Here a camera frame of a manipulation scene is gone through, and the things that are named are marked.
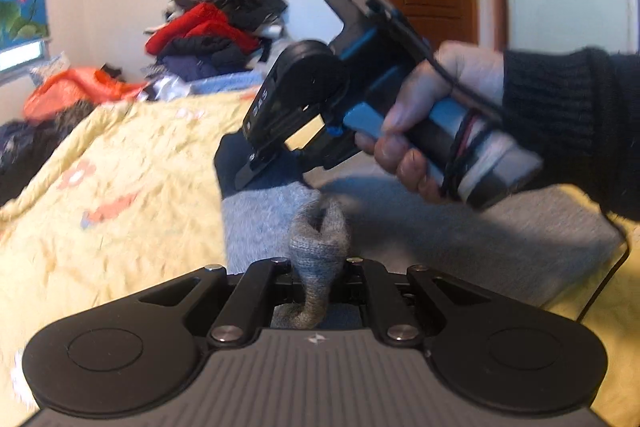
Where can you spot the navy and grey knit sweater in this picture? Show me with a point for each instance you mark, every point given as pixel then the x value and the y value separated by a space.
pixel 530 247

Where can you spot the dark patterned cloth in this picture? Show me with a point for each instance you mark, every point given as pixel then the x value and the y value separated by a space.
pixel 25 147

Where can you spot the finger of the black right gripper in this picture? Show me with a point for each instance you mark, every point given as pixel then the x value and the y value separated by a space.
pixel 255 165

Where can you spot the white crumpled plastic bag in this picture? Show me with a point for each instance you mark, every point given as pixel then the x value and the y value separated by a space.
pixel 165 88

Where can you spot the pile of dark red clothes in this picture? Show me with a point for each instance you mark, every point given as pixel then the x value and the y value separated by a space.
pixel 206 38

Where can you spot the yellow floral quilt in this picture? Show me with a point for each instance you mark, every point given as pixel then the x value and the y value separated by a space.
pixel 130 199

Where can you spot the orange plastic bag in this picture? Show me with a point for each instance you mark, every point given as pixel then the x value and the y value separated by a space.
pixel 65 89

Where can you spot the person's right hand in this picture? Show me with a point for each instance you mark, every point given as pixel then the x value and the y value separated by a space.
pixel 479 69

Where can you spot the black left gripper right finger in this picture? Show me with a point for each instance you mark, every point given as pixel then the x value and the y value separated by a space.
pixel 352 281

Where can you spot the black knit sleeve forearm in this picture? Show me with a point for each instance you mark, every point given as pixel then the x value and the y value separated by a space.
pixel 580 113

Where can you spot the light blue folded blanket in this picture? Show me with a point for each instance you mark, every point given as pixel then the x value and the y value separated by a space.
pixel 238 81

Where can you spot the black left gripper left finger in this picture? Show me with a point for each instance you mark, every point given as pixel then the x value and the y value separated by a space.
pixel 281 281

